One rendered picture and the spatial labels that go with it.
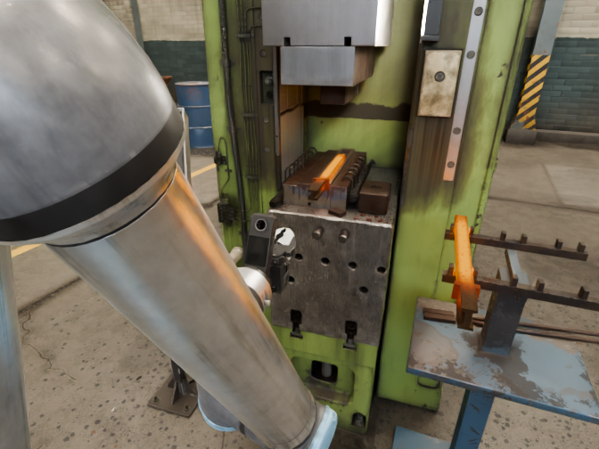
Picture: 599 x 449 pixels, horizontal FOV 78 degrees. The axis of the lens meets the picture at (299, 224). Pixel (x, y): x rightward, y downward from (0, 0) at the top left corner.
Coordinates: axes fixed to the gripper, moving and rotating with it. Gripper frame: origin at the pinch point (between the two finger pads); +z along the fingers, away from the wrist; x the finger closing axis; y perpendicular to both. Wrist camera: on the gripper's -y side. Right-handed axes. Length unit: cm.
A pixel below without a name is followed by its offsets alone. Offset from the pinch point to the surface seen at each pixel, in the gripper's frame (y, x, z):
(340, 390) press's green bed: 83, 10, 32
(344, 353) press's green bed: 59, 11, 27
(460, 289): 4.3, 36.4, -6.1
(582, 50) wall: -31, 237, 608
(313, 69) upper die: -30.9, -3.3, 33.0
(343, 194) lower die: 3.2, 6.6, 33.0
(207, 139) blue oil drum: 87, -266, 413
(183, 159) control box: -6.3, -39.9, 22.8
